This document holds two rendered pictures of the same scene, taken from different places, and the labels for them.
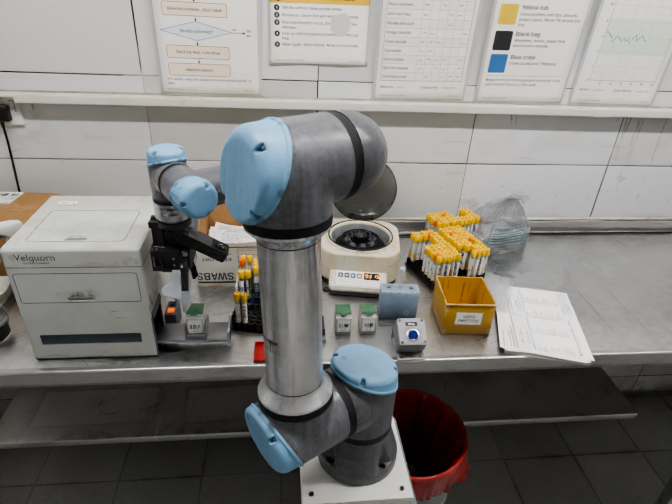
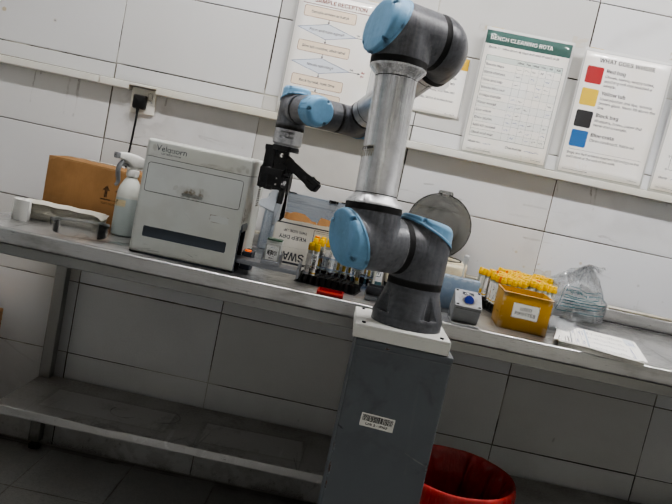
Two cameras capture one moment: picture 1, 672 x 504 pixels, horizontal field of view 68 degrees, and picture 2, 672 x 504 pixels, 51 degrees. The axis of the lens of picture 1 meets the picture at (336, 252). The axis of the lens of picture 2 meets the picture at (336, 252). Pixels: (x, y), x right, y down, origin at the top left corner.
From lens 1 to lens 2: 1.01 m
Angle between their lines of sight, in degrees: 25
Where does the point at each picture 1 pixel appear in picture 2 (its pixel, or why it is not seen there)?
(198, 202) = (319, 110)
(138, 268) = (247, 177)
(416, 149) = (495, 206)
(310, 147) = (423, 12)
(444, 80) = (527, 145)
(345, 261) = not seen: hidden behind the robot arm
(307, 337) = (395, 145)
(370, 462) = (418, 307)
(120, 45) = (255, 67)
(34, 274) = (165, 165)
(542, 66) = (620, 148)
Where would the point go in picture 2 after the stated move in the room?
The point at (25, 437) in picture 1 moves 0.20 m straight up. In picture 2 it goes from (33, 409) to (44, 348)
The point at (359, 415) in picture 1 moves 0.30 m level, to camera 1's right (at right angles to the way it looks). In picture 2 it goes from (418, 243) to (569, 276)
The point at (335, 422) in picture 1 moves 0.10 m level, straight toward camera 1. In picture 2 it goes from (399, 235) to (394, 237)
